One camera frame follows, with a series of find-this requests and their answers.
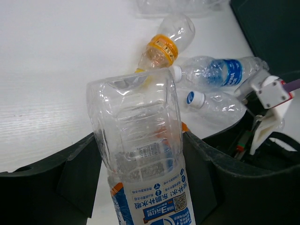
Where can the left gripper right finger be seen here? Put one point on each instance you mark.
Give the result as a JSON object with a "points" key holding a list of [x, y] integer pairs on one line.
{"points": [[226, 191]]}

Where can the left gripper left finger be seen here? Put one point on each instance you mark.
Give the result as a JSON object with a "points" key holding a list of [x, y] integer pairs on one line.
{"points": [[57, 190]]}

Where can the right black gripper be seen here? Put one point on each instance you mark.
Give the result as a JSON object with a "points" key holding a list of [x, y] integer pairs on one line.
{"points": [[277, 152]]}

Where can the orange juice bottle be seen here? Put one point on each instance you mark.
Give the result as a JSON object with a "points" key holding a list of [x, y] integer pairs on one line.
{"points": [[184, 128]]}

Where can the bottle white blue orange label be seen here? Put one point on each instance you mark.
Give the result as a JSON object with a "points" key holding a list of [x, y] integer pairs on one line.
{"points": [[137, 126]]}

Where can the dark green plastic bin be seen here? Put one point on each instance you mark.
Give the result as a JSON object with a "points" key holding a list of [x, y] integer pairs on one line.
{"points": [[272, 30]]}

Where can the clear crushed bottle near bin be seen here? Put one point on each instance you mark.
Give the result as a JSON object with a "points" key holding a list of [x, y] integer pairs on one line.
{"points": [[191, 8]]}

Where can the clear bottle white blue cap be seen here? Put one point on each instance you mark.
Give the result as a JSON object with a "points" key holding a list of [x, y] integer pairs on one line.
{"points": [[214, 109]]}

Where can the clear bottle blue label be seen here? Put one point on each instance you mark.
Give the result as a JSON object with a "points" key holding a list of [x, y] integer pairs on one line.
{"points": [[204, 73]]}

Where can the small bottle orange band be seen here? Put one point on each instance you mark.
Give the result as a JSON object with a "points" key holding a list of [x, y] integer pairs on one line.
{"points": [[174, 35]]}

